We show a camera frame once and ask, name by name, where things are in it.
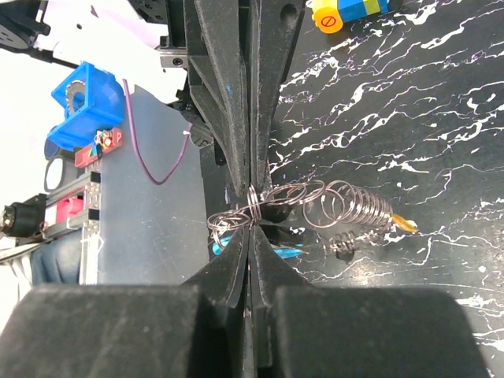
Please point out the yellow key tag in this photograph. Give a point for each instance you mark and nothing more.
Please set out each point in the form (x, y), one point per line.
(404, 224)

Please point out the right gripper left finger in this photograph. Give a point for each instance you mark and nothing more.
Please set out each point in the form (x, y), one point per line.
(191, 330)

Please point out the blue storage bin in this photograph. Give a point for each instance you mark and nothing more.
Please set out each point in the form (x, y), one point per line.
(92, 100)

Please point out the colourful toy blocks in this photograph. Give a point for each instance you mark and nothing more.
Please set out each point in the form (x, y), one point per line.
(329, 16)

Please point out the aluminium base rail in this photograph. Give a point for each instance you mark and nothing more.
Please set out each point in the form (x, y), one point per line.
(26, 222)

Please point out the pink parts tray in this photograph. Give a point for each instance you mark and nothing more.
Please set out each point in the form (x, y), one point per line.
(105, 142)

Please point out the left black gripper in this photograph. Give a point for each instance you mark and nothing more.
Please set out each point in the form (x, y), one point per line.
(207, 33)

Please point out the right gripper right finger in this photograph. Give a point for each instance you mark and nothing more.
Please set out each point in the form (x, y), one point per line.
(305, 331)

